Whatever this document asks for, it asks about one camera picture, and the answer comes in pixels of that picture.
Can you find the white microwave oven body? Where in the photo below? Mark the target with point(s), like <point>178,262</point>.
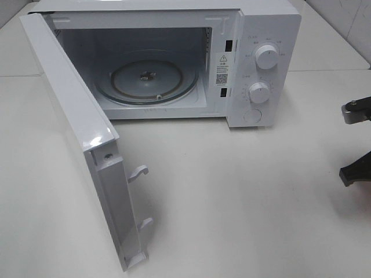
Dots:
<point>221,36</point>

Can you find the white microwave door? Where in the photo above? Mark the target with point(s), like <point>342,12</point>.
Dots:
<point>93,137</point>

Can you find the white timer knob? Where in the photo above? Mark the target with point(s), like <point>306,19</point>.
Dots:
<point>259,92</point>

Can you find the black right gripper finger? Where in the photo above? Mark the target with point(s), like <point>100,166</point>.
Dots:
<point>356,111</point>
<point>357,171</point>

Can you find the glass microwave turntable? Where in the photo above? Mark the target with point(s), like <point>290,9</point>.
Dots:
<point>146,77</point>

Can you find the upper white power knob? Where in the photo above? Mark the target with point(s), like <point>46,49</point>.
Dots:
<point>266,56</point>

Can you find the round white door button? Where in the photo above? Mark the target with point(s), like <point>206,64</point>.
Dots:
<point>252,117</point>

